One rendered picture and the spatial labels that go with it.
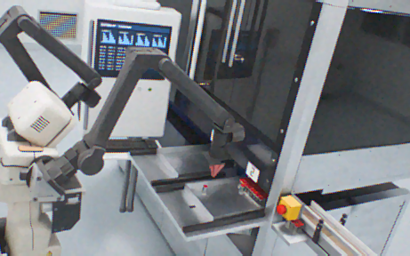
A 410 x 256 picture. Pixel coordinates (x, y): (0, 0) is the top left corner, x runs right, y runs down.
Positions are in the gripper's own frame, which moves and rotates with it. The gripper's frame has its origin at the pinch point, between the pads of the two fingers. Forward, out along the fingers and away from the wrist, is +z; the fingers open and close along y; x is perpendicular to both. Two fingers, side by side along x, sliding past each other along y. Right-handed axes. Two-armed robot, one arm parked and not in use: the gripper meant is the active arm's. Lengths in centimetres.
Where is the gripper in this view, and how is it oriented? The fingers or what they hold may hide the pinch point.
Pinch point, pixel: (213, 174)
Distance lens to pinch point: 169.0
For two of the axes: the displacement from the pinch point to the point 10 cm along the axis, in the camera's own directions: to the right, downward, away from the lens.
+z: -1.4, 9.0, 4.2
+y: 8.8, -0.8, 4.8
